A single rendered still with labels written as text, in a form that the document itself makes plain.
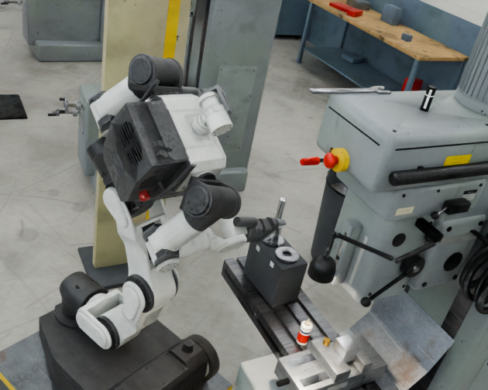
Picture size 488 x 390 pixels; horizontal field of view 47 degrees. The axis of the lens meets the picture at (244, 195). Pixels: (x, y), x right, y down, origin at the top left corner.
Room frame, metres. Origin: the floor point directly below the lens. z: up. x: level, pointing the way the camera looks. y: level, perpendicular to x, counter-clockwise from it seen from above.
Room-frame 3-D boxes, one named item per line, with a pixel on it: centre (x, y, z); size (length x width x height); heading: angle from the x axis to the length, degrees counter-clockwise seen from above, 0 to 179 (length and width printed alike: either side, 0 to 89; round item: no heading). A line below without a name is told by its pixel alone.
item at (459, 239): (1.51, -0.57, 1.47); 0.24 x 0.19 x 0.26; 33
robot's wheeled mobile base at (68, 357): (1.63, 0.40, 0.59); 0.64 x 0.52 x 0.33; 56
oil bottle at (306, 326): (1.48, -0.31, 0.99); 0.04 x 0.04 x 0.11
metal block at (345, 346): (1.37, -0.43, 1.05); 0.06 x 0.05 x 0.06; 34
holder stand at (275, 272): (1.75, -0.17, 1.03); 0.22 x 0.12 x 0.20; 36
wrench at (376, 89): (1.41, -0.21, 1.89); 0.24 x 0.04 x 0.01; 122
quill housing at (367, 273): (1.40, -0.41, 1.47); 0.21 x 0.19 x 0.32; 33
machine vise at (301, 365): (1.35, -0.40, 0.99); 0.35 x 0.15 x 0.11; 124
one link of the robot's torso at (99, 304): (1.65, 0.42, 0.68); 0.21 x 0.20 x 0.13; 56
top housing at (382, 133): (1.41, -0.42, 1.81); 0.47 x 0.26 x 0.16; 123
